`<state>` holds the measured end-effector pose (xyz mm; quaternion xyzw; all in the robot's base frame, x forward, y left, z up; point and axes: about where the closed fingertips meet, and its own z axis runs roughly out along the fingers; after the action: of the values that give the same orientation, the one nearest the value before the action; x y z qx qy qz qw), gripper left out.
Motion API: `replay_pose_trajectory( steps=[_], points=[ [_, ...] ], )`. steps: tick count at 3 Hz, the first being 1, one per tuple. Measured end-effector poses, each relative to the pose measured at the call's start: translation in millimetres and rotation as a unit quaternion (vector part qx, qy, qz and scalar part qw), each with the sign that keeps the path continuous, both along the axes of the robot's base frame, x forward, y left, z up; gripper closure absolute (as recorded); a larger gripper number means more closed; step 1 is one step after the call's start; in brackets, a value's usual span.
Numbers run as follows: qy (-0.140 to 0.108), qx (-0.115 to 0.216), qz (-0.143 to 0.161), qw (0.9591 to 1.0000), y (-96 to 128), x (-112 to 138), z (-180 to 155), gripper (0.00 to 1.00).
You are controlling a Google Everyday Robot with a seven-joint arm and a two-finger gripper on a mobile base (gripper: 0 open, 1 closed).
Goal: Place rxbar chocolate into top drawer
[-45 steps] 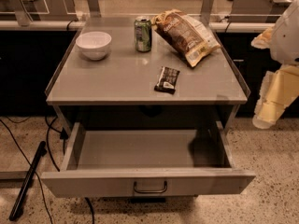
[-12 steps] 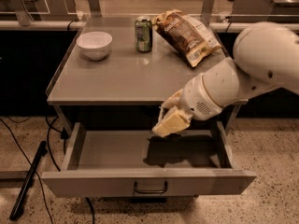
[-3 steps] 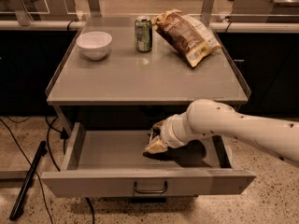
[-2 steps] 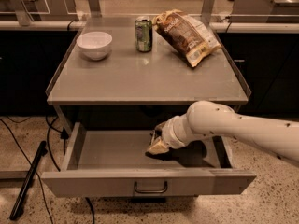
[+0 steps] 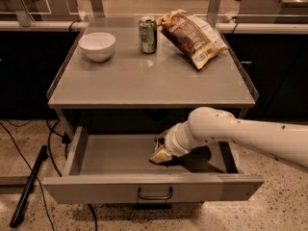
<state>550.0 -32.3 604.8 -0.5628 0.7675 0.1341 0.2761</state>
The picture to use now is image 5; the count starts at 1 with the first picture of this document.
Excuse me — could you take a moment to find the open grey top drawer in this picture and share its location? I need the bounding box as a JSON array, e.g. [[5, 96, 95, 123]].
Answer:
[[43, 127, 264, 204]]

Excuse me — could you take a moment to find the grey cabinet table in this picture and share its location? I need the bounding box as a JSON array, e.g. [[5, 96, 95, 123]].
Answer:
[[48, 17, 258, 136]]

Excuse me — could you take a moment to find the black drawer handle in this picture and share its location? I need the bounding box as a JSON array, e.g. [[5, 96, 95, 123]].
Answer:
[[138, 187, 173, 201]]

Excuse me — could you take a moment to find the white horizontal rail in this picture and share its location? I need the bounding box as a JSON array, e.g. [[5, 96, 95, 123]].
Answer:
[[0, 21, 308, 35]]

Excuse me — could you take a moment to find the black floor cable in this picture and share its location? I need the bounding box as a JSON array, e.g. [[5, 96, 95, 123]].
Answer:
[[0, 118, 99, 231]]

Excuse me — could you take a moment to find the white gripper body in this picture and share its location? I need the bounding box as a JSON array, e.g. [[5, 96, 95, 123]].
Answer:
[[165, 122, 193, 157]]

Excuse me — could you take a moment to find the green soda can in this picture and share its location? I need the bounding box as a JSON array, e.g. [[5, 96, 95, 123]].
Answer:
[[139, 16, 157, 54]]

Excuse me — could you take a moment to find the background grey table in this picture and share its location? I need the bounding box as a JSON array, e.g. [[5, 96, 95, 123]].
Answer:
[[237, 0, 308, 24]]

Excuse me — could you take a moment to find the grey post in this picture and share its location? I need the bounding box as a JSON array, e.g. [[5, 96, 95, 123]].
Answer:
[[206, 0, 221, 25], [10, 0, 33, 27], [90, 0, 104, 17]]

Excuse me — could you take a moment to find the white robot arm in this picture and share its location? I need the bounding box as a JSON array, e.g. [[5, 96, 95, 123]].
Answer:
[[150, 107, 308, 168]]

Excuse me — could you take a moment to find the grey post left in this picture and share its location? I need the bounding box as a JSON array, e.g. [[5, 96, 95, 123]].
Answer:
[[10, 0, 33, 27]]

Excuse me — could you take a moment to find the brown chip bag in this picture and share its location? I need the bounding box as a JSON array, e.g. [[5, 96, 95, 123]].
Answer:
[[157, 10, 228, 69]]

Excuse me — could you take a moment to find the grey post middle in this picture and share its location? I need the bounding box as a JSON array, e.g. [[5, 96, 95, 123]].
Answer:
[[90, 0, 104, 17]]

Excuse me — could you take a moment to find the white ceramic bowl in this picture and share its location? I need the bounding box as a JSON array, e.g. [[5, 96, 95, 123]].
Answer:
[[78, 32, 116, 63]]

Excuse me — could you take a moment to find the grey post right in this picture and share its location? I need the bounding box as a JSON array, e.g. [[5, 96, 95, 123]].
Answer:
[[206, 0, 221, 25]]

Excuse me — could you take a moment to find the black bar on floor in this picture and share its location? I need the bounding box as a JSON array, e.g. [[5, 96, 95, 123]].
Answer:
[[10, 145, 48, 228]]

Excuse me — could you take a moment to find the dark rxbar chocolate wrapper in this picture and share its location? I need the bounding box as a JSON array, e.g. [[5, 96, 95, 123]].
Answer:
[[154, 138, 165, 154]]

